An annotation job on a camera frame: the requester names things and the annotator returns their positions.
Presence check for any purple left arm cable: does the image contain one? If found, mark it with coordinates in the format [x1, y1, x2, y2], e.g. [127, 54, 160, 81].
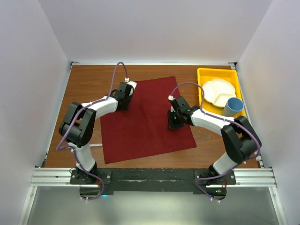
[56, 61, 128, 202]

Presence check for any white divided plate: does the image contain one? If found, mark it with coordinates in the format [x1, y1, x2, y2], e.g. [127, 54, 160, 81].
[202, 78, 237, 108]

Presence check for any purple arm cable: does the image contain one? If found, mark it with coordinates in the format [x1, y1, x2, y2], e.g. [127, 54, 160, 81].
[170, 82, 262, 202]
[56, 61, 128, 202]

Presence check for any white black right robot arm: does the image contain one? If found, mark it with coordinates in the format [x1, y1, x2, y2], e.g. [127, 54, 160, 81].
[167, 96, 262, 184]

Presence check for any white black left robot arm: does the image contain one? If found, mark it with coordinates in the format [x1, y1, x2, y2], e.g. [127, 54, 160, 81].
[56, 80, 137, 184]

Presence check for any silver table knife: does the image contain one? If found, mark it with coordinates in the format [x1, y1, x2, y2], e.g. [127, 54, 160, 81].
[90, 143, 103, 147]

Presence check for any dark red cloth napkin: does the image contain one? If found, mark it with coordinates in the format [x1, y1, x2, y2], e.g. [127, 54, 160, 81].
[100, 76, 196, 164]

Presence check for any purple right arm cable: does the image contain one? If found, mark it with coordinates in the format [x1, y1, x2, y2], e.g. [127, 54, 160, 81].
[170, 82, 262, 202]

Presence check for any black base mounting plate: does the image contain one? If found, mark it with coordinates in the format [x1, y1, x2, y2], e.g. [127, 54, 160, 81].
[70, 168, 236, 200]

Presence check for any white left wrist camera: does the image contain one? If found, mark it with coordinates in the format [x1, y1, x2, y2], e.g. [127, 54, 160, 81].
[125, 78, 137, 89]

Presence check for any blue plastic cup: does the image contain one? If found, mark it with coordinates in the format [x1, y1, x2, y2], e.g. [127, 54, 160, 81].
[222, 97, 244, 117]

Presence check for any aluminium frame rail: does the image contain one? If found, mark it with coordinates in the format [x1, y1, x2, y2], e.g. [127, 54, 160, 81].
[30, 168, 277, 187]

